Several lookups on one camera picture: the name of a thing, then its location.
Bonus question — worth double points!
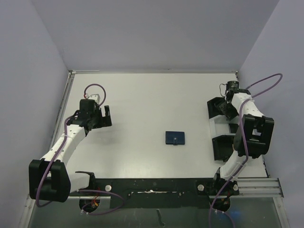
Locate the black white card tray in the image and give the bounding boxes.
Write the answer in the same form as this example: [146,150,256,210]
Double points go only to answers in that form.
[207,98,238,162]

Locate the blue leather card holder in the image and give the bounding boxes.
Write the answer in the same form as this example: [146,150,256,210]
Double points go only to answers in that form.
[165,131,185,145]

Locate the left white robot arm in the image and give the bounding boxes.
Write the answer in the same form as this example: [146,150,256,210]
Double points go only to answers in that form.
[28,94,112,202]

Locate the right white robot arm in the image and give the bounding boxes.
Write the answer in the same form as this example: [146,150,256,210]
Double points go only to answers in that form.
[207,81,275,189]

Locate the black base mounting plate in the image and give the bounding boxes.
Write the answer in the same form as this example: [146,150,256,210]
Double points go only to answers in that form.
[79,178,239,212]

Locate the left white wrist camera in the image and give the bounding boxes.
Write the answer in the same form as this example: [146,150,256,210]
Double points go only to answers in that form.
[84,94,100,104]

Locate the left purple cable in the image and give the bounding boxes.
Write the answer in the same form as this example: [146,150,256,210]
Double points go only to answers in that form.
[34,83,126,216]

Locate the aluminium frame rail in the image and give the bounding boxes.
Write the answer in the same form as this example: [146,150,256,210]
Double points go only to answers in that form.
[237,178,284,198]

